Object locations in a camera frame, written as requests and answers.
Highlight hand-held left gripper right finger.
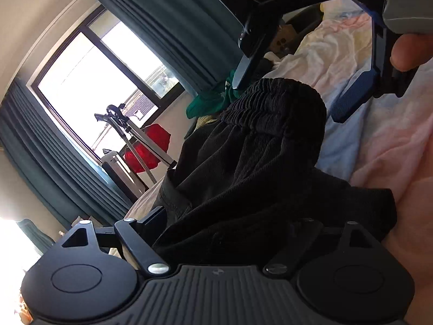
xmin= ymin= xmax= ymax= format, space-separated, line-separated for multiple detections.
xmin=263 ymin=219 xmax=382 ymax=275

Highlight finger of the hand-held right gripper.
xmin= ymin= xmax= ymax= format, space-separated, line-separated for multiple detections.
xmin=212 ymin=0 xmax=370 ymax=91
xmin=331 ymin=0 xmax=422 ymax=123

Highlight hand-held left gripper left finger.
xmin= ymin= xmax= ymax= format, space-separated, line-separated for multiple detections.
xmin=61 ymin=206 xmax=169 ymax=277

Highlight black corduroy pants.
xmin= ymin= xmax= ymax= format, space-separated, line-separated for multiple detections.
xmin=150 ymin=77 xmax=398 ymax=268

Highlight person's right hand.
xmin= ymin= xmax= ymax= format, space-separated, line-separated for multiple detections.
xmin=390 ymin=30 xmax=433 ymax=73

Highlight small cardboard box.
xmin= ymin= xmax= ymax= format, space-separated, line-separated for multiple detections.
xmin=269 ymin=23 xmax=299 ymax=60

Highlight grey garment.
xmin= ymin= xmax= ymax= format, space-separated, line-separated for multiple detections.
xmin=158 ymin=171 xmax=195 ymax=212

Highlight white boxy appliance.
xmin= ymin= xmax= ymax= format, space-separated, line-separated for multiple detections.
xmin=101 ymin=152 xmax=147 ymax=200

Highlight green garment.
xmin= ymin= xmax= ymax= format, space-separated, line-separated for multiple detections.
xmin=185 ymin=69 xmax=237 ymax=120

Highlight red bag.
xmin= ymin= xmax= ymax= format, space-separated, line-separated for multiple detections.
xmin=123 ymin=123 xmax=171 ymax=174

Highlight teal curtain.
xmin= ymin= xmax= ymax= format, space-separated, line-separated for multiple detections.
xmin=92 ymin=0 xmax=247 ymax=93
xmin=0 ymin=79 xmax=134 ymax=232

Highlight yellow cloth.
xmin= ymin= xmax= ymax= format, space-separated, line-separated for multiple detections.
xmin=319 ymin=1 xmax=344 ymax=18

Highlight teal scalloped chair back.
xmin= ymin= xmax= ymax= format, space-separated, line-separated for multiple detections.
xmin=16 ymin=218 xmax=55 ymax=246

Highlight black framed window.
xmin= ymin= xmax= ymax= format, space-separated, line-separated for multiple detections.
xmin=32 ymin=5 xmax=186 ymax=165

